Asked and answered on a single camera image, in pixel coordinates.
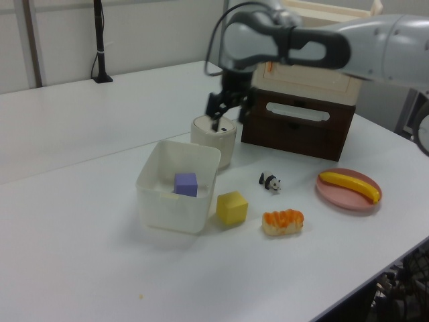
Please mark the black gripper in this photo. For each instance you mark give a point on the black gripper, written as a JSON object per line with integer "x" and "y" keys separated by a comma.
{"x": 236, "y": 82}

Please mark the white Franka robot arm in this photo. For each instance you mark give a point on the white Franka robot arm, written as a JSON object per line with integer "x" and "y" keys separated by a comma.
{"x": 368, "y": 47}

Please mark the translucent white plastic box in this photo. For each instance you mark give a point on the translucent white plastic box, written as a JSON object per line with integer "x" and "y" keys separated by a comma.
{"x": 174, "y": 214}

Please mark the white lidded canister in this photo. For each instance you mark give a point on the white lidded canister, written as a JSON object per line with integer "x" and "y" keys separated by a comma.
{"x": 207, "y": 141}

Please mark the cream and brown toy cabinet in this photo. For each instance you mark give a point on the cream and brown toy cabinet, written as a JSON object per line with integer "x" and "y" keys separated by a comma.
{"x": 301, "y": 137}

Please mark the toy panda figure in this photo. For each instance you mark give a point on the toy panda figure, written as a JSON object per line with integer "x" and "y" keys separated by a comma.
{"x": 269, "y": 182}

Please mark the purple cube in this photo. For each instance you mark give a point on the purple cube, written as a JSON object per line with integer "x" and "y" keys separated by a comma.
{"x": 186, "y": 184}

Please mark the yellow cube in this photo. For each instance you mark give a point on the yellow cube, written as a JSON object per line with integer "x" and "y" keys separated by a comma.
{"x": 231, "y": 208}

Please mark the orange glazed toy bread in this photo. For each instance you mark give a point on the orange glazed toy bread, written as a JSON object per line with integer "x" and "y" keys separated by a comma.
{"x": 283, "y": 223}

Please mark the pink plate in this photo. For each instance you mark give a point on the pink plate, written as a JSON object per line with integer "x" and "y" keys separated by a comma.
{"x": 335, "y": 198}

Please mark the yellow toy banana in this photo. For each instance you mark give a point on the yellow toy banana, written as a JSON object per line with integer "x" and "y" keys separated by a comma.
{"x": 352, "y": 184}

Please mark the black floor equipment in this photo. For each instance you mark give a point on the black floor equipment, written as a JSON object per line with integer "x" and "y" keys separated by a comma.
{"x": 405, "y": 285}

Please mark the black camera stand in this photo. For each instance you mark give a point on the black camera stand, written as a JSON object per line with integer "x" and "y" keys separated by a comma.
{"x": 99, "y": 40}

